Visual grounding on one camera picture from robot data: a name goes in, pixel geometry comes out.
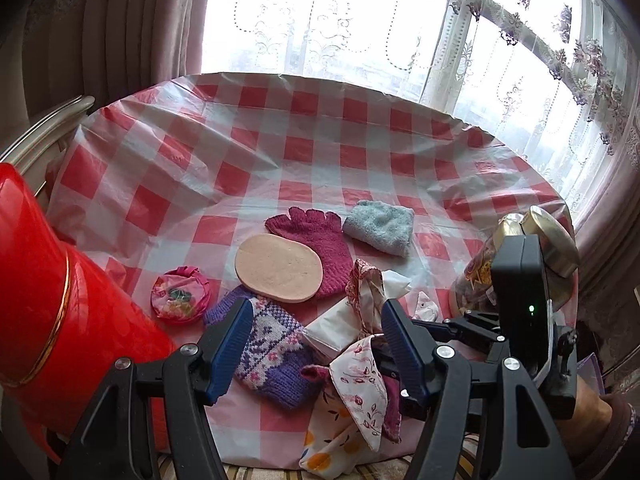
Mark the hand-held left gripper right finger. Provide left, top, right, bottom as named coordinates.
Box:
left=381, top=299, right=571, bottom=480

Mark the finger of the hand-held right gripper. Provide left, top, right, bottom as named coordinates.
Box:
left=450, top=341, right=506, bottom=377
left=411, top=310, right=506, bottom=345

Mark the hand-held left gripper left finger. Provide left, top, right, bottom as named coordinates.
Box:
left=56, top=297, right=256, bottom=480

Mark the purple knit mitten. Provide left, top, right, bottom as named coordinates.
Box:
left=203, top=285, right=316, bottom=409

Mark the pink floral cloth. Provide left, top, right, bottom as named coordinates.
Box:
left=327, top=258, right=390, bottom=452

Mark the white tissue pack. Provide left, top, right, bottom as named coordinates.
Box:
left=302, top=270, right=413, bottom=366

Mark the pink round pouch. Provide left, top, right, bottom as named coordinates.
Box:
left=150, top=265, right=213, bottom=322

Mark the peach oval pad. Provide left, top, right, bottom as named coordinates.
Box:
left=234, top=232, right=327, bottom=304

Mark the orange fruit print cloth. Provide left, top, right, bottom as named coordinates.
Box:
left=299, top=385, right=396, bottom=476

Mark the light blue towel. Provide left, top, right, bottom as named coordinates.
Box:
left=342, top=200, right=416, bottom=258

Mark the person's right forearm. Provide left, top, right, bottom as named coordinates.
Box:
left=567, top=385, right=640, bottom=480

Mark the glass jar with gold lid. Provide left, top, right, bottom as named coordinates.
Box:
left=450, top=206, right=582, bottom=321

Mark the small white pink pouch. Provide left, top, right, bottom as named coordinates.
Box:
left=411, top=290, right=442, bottom=322

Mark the pink curtain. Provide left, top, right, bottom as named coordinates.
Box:
left=0, top=0, right=216, bottom=126
left=570, top=150, right=640, bottom=401

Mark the purple box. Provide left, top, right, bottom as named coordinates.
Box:
left=577, top=352, right=608, bottom=391

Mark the striped velvet cushion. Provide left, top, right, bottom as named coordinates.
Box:
left=160, top=430, right=501, bottom=480

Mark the red plastic thermos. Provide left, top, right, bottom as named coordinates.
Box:
left=0, top=161, right=178, bottom=466

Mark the red white checked tablecloth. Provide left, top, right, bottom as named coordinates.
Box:
left=45, top=72, right=581, bottom=471

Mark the white ornate cabinet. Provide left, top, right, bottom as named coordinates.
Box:
left=0, top=95, right=96, bottom=201

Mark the embroidered lace curtain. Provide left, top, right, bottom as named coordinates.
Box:
left=200, top=0, right=640, bottom=211

